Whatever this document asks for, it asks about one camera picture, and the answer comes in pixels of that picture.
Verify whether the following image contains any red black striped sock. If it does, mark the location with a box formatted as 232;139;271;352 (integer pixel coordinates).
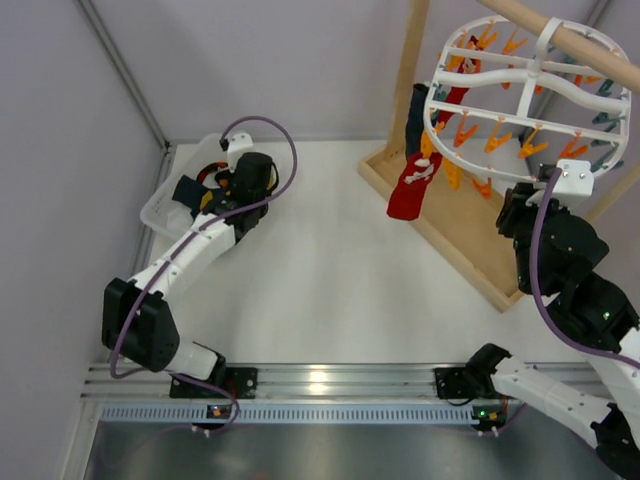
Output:
196;162;229;183

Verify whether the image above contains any red sock on right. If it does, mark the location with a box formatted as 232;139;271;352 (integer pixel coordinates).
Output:
386;152;442;221

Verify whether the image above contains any aluminium rail base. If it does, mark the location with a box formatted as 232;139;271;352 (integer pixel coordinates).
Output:
80;364;501;426

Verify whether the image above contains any navy patterned sock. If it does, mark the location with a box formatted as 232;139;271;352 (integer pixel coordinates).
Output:
172;175;208;211

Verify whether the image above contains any dark navy hanging sock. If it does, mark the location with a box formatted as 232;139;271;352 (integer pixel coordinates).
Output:
405;83;429;159

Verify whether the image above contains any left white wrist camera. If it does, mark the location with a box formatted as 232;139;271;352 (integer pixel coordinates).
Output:
219;130;254;170

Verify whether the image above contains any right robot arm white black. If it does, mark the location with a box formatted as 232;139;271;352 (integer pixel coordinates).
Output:
463;183;639;479

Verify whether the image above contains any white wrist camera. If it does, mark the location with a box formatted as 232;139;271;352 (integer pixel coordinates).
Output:
219;130;254;170
525;159;595;209

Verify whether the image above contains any white round clip hanger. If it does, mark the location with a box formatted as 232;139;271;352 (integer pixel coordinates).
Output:
424;15;633;183

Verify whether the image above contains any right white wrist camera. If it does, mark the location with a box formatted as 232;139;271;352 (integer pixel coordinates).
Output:
525;159;595;209

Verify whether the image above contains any white plastic basket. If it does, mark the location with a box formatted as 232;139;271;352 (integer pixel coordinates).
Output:
140;133;226;241

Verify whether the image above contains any white sock in basket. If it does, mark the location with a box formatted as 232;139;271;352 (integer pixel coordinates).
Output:
167;207;193;238

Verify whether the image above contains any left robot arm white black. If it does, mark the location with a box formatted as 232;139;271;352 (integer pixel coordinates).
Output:
101;152;279;385

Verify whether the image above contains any wooden rack frame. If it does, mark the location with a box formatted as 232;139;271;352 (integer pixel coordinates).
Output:
358;1;639;312

